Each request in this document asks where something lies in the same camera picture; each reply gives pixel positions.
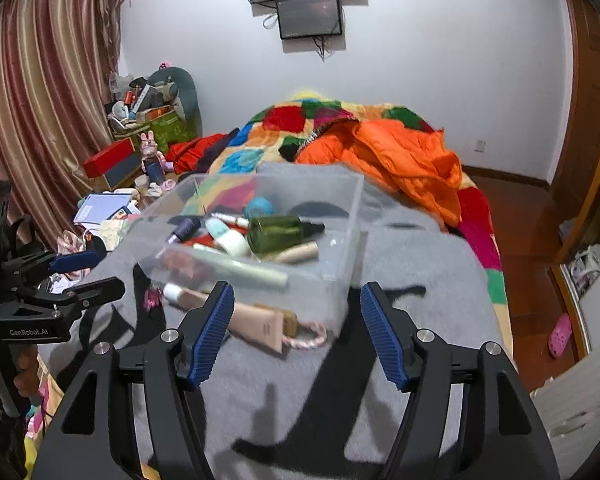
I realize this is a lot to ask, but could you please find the beige foundation tube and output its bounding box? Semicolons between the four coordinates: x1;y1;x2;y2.
160;282;286;354

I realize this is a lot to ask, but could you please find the red gift box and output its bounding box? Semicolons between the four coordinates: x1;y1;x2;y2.
185;233;226;255

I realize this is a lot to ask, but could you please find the mint green lotion bottle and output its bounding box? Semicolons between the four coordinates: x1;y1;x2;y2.
204;217;251;257

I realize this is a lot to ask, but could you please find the purple cosmetic bottle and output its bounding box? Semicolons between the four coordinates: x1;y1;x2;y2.
166;216;201;244

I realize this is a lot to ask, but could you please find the green spray bottle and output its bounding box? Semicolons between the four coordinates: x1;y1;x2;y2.
246;216;325;255

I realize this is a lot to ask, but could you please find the white pen stick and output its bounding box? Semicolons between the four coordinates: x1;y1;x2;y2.
210;212;250;229

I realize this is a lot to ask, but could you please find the pink cream tube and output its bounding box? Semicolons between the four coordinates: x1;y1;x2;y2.
271;242;320;264

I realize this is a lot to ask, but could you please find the blue tape roll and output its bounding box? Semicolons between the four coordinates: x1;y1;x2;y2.
242;196;275;220

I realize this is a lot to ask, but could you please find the blue notebook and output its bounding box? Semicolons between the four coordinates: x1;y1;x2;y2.
73;193;132;224

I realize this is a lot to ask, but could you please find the pink hair clip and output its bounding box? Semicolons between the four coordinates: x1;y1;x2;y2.
143;286;162;311

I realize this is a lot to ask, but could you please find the red rectangular box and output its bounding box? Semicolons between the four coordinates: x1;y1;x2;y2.
82;138;135;179

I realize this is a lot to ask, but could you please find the grey blanket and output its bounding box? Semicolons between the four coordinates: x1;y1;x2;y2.
36;160;531;480

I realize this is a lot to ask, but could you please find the pink rabbit toy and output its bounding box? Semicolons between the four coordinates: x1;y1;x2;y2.
140;130;174;185

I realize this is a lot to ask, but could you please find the clear plastic storage bin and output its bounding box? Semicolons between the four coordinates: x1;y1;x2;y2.
121;167;363;334

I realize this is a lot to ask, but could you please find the red clothing pile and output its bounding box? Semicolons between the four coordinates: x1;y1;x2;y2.
164;133;225;174

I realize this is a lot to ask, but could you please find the pink slipper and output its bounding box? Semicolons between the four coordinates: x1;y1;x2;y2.
547;313;572;359

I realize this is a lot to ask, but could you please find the orange down jacket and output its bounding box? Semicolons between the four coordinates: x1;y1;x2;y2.
294;119;463;228

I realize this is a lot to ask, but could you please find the green cluttered box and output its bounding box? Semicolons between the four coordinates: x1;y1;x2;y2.
108;65;201;152

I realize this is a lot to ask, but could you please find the wooden wardrobe shelf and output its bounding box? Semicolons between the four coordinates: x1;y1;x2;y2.
549;148;600;361

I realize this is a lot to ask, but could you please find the striped curtain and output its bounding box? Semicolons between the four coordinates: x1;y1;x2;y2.
0;0;120;247

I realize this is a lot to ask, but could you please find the colourful patchwork quilt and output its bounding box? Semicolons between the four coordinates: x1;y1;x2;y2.
208;94;514;352

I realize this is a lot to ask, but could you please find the wooden door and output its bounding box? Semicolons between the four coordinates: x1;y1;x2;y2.
549;0;600;212

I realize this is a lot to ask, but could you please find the wall mounted black monitor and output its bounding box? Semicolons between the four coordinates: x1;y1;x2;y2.
276;0;342;40

